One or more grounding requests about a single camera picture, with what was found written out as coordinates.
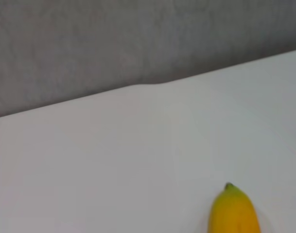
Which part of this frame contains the yellow banana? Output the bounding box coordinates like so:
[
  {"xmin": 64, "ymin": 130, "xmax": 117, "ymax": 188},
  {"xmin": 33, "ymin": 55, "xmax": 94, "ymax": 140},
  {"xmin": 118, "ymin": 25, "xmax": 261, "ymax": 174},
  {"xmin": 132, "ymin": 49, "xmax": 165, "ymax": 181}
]
[{"xmin": 208, "ymin": 182, "xmax": 261, "ymax": 233}]

